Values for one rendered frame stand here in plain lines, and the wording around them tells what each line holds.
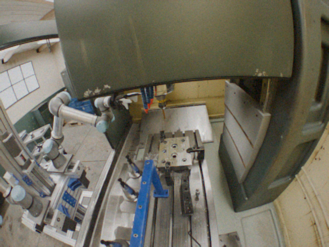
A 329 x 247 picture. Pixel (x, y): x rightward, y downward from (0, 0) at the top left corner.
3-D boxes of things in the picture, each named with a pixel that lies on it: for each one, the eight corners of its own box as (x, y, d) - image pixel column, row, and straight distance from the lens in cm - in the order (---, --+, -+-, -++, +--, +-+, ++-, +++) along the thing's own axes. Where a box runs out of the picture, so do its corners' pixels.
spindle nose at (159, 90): (177, 93, 60) (174, 66, 56) (142, 99, 60) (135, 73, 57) (174, 83, 75) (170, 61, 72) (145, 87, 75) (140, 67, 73)
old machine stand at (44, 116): (54, 138, 509) (37, 108, 483) (46, 139, 550) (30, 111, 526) (62, 128, 541) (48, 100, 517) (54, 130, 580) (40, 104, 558)
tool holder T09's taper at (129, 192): (133, 199, 54) (127, 190, 48) (123, 197, 56) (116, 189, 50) (136, 189, 56) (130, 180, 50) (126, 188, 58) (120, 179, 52)
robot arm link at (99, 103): (103, 105, 105) (99, 95, 103) (113, 105, 97) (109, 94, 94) (96, 111, 101) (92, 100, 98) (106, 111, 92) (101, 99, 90)
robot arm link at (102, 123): (42, 101, 98) (109, 122, 81) (51, 95, 106) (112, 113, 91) (43, 117, 104) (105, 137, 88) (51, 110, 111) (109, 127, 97)
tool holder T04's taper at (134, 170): (138, 176, 59) (133, 166, 54) (129, 175, 61) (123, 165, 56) (141, 168, 61) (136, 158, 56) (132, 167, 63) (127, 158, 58)
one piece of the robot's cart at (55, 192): (74, 227, 182) (14, 184, 134) (81, 201, 189) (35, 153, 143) (92, 232, 165) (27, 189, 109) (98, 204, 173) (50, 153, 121)
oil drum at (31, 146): (27, 168, 477) (9, 145, 453) (29, 158, 526) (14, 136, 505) (40, 159, 450) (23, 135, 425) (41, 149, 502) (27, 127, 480)
